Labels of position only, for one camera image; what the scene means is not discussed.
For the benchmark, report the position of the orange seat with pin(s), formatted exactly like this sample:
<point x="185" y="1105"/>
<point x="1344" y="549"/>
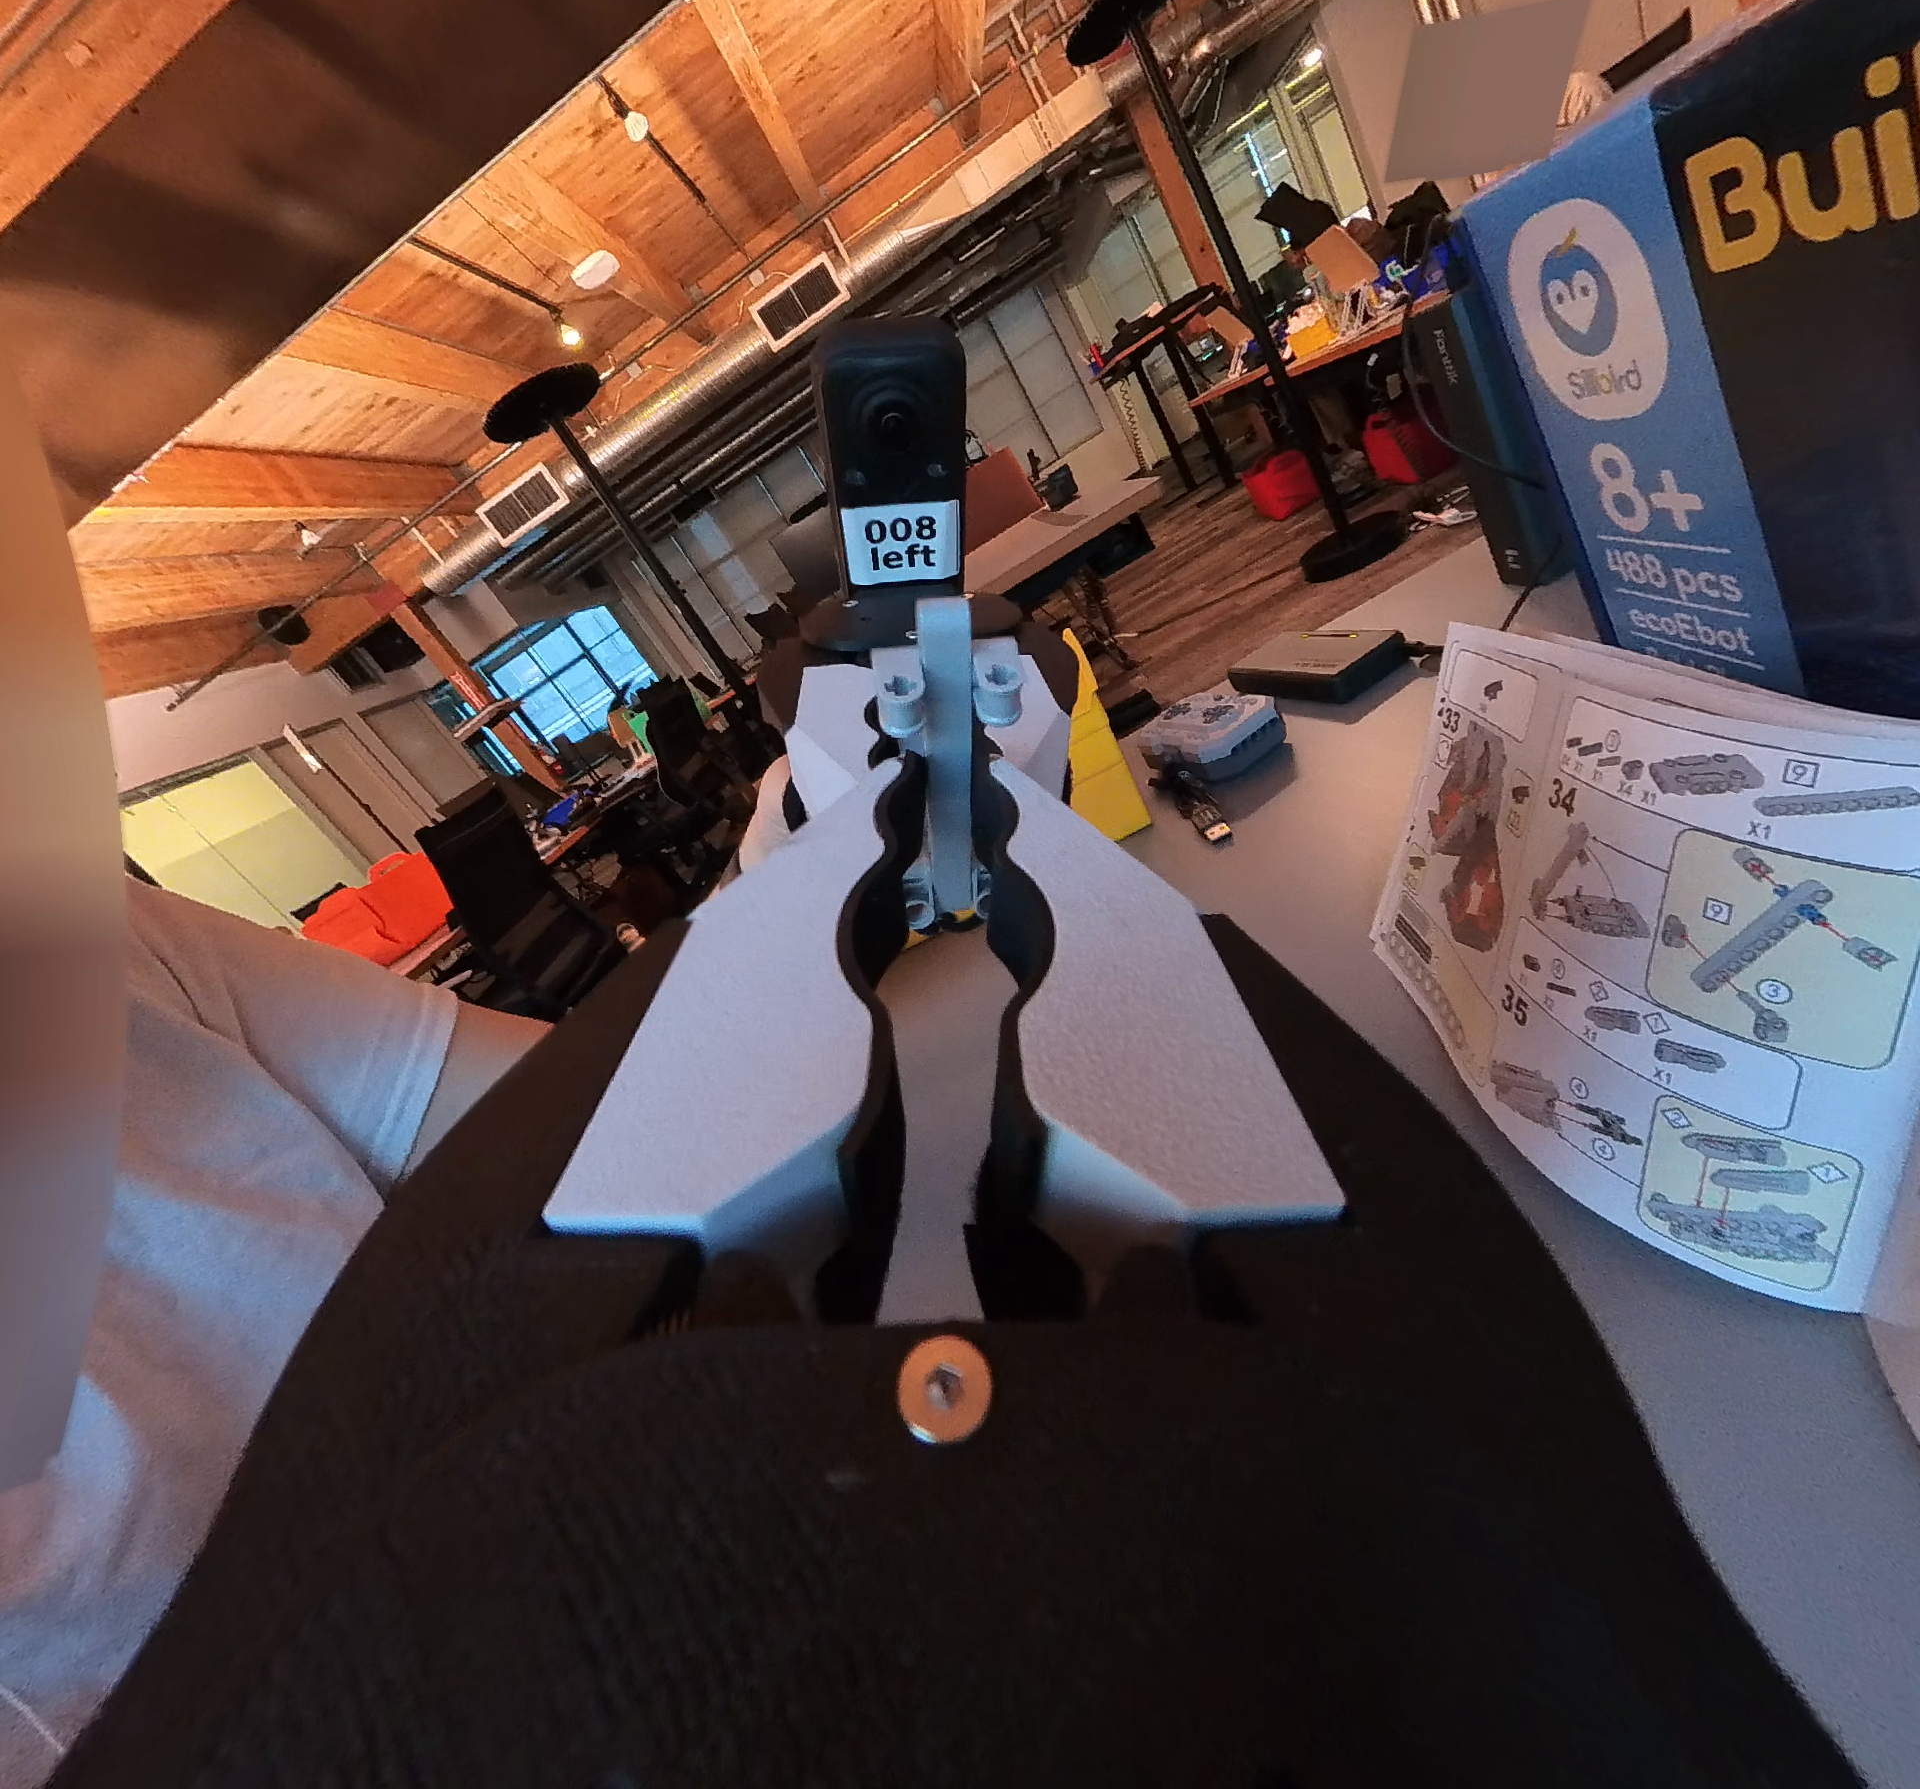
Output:
<point x="375" y="913"/>

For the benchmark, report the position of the person's white t-shirt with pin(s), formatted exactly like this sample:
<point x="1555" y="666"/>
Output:
<point x="271" y="1144"/>

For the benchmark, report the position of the dark teal upright box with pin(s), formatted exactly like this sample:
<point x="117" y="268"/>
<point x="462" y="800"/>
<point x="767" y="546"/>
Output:
<point x="1485" y="469"/>

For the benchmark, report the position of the grey desk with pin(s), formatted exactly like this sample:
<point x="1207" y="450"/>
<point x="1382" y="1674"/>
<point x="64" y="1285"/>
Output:
<point x="1321" y="917"/>

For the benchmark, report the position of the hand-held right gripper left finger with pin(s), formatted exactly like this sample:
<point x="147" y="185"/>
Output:
<point x="704" y="1070"/>

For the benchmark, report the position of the blue robot kit box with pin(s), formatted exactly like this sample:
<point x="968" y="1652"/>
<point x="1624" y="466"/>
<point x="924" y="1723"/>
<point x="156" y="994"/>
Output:
<point x="1771" y="393"/>

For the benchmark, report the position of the silver ventilation duct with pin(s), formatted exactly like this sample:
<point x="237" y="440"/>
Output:
<point x="676" y="393"/>

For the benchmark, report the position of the black flat device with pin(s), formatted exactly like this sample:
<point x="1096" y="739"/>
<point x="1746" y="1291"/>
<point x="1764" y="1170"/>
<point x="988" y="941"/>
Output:
<point x="1321" y="660"/>

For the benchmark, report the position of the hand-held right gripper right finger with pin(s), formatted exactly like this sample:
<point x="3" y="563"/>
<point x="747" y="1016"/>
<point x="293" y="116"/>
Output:
<point x="1173" y="1070"/>

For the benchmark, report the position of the brown cardboard sheet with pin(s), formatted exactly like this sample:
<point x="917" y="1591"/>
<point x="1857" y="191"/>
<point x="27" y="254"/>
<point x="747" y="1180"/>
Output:
<point x="1009" y="483"/>

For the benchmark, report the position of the yellow plastic bin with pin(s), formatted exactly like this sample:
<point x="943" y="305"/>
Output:
<point x="1109" y="771"/>

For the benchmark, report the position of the red bag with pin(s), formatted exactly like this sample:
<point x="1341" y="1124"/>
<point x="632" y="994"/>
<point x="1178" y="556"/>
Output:
<point x="1282" y="486"/>
<point x="1409" y="450"/>

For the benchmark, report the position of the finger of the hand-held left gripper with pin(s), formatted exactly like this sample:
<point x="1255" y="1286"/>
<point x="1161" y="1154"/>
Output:
<point x="1035" y="733"/>
<point x="833" y="714"/>

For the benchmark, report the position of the grey battery hub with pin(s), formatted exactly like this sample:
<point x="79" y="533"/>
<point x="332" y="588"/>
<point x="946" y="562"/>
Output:
<point x="1216" y="736"/>

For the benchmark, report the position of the black office chair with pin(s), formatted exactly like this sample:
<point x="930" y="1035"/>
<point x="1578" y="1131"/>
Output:
<point x="510" y="904"/>

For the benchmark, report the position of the printed instruction booklet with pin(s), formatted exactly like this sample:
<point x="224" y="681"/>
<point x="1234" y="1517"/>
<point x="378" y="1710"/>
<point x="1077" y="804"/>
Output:
<point x="1652" y="917"/>

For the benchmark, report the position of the white air vent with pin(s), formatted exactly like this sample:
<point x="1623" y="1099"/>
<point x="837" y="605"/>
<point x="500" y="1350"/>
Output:
<point x="791" y="300"/>
<point x="521" y="502"/>

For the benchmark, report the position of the black pole stand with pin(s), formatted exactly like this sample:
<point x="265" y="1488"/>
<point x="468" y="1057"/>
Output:
<point x="541" y="402"/>
<point x="1125" y="4"/>

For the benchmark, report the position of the white background table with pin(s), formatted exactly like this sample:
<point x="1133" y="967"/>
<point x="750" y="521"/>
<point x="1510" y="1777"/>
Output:
<point x="1081" y="521"/>

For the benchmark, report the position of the grey lever brick piece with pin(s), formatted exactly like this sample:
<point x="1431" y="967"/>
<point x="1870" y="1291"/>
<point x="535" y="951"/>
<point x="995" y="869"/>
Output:
<point x="952" y="710"/>

